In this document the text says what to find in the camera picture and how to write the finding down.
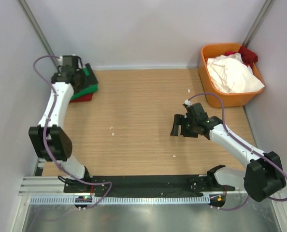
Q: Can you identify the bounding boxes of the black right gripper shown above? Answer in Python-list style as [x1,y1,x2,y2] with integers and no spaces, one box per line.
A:
[170,115,198,139]

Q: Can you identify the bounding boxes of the green t-shirt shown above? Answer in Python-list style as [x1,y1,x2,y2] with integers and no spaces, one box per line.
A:
[70,63,98,102]

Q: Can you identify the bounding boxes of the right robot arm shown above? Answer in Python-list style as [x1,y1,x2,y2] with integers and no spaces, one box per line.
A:
[171,103,286,202]

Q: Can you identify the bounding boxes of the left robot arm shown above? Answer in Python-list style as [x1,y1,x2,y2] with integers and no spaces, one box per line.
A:
[28,55,98,193]

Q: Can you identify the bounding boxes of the folded red t-shirt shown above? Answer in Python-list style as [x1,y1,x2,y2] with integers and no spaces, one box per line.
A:
[70,93,93,103]

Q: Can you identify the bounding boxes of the orange plastic bin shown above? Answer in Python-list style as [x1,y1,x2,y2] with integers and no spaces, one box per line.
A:
[199,43,263,107]

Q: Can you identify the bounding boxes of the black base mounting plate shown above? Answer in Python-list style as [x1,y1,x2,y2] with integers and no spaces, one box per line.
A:
[58,174,235,198]

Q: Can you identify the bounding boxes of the white crumpled t-shirt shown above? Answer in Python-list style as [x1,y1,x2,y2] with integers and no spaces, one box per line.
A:
[207,53,264,94]

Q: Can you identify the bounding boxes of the dark red t-shirt in bin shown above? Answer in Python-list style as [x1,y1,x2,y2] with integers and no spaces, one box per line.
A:
[225,45,258,68]

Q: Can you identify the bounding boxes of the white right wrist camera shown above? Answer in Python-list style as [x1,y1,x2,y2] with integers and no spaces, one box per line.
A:
[183,99,191,108]

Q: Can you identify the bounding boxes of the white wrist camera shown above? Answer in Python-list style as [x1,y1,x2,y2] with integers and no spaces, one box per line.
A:
[183,99,191,108]
[58,54,83,69]

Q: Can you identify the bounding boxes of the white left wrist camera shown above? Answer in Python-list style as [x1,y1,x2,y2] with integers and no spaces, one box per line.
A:
[58,54,83,69]

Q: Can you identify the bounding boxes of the white slotted cable duct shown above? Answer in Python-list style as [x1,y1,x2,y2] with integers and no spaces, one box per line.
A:
[30,195,210,205]

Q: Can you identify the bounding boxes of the left aluminium corner post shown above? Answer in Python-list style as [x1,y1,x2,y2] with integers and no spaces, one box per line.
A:
[17,0,54,55]

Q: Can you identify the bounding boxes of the aluminium corner post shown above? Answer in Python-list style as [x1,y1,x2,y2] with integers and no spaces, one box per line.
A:
[242,0,275,47]
[17,0,54,55]

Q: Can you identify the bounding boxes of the aluminium frame rail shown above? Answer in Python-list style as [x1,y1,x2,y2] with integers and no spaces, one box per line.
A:
[18,173,283,196]

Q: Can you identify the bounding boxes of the right aluminium corner post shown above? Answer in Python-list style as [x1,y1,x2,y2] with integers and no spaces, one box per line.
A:
[242,0,275,47]

